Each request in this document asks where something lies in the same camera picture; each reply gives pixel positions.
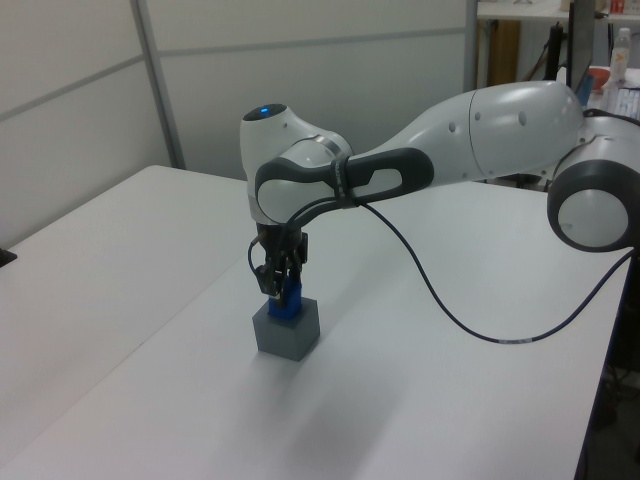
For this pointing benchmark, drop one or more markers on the black monitor stand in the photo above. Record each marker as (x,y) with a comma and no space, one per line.
(556,50)

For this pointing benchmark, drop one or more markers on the brown cardboard panel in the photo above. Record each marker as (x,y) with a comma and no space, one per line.
(505,55)

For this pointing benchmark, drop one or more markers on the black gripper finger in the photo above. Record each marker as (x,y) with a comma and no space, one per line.
(303,247)
(270,280)

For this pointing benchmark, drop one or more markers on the black flat object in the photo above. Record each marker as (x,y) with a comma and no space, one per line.
(6,257)

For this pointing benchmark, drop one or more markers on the clear plastic bottle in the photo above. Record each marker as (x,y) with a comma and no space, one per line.
(620,60)

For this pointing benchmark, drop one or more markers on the black monitor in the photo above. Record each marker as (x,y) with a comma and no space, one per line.
(580,40)

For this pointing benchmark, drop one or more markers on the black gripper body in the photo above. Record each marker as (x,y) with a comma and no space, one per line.
(280,245)

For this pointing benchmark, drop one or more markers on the orange cup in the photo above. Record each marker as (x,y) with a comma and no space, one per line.
(599,77)

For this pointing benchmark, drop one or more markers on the grey metal partition post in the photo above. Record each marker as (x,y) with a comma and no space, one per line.
(160,90)
(471,45)

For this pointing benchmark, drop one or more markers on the blue block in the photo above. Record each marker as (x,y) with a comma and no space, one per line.
(293,303)

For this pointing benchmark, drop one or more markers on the grey hollow cuboid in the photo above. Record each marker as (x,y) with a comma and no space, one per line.
(280,342)

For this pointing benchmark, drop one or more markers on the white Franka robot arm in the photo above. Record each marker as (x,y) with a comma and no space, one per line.
(510,130)

